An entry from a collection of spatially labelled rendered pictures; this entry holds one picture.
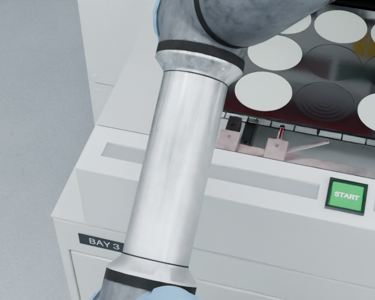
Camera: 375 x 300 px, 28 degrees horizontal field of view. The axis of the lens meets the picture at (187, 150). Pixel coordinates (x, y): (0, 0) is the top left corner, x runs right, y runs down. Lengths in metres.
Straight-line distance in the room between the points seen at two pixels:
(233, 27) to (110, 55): 0.98
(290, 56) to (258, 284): 0.43
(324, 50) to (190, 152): 0.57
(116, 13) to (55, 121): 0.90
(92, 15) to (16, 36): 1.19
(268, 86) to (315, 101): 0.09
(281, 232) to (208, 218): 0.11
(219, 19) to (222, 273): 0.50
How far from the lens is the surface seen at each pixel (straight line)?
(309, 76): 1.37
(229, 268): 1.22
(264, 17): 0.86
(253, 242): 1.15
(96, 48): 1.83
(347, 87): 1.35
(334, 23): 1.49
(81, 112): 2.59
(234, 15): 0.87
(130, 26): 1.75
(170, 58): 0.94
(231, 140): 1.23
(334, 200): 1.09
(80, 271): 1.37
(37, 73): 2.76
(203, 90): 0.93
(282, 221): 1.09
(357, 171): 1.25
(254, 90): 1.33
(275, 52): 1.41
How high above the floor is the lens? 1.80
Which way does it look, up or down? 48 degrees down
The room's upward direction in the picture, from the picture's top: straight up
